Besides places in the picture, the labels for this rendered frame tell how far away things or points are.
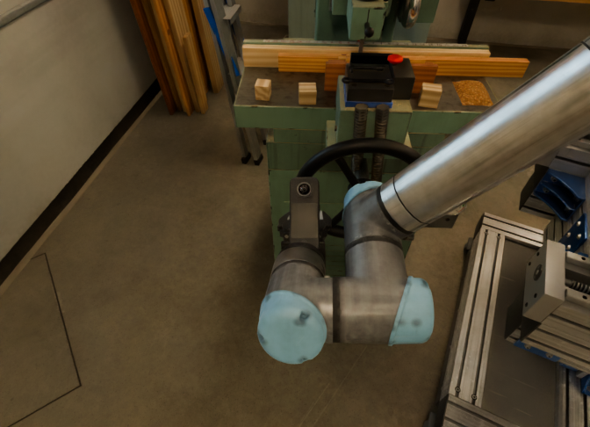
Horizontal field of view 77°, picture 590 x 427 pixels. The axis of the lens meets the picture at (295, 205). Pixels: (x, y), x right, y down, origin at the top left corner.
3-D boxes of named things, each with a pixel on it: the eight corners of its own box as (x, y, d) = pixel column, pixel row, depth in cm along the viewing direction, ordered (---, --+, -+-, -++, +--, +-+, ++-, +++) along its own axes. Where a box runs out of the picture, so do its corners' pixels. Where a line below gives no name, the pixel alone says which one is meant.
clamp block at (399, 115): (334, 147, 78) (337, 110, 71) (333, 110, 87) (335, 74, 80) (405, 148, 78) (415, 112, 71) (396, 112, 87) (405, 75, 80)
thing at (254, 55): (243, 67, 95) (241, 47, 91) (245, 62, 96) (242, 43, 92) (483, 72, 93) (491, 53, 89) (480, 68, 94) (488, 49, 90)
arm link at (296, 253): (267, 258, 49) (330, 259, 48) (272, 243, 53) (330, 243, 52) (270, 307, 51) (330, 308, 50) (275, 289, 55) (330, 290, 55)
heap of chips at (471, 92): (462, 104, 83) (464, 97, 82) (451, 82, 90) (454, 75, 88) (493, 105, 83) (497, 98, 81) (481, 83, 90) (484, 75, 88)
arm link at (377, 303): (423, 239, 45) (332, 239, 46) (442, 329, 37) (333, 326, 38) (413, 274, 51) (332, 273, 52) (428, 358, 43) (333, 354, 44)
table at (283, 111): (227, 154, 81) (224, 131, 77) (247, 81, 101) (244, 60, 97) (510, 163, 79) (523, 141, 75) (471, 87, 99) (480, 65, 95)
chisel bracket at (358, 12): (348, 47, 83) (352, 6, 77) (345, 21, 93) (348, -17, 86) (381, 47, 83) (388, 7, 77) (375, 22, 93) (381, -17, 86)
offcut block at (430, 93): (417, 106, 83) (422, 89, 80) (418, 98, 85) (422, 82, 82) (436, 108, 82) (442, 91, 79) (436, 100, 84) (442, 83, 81)
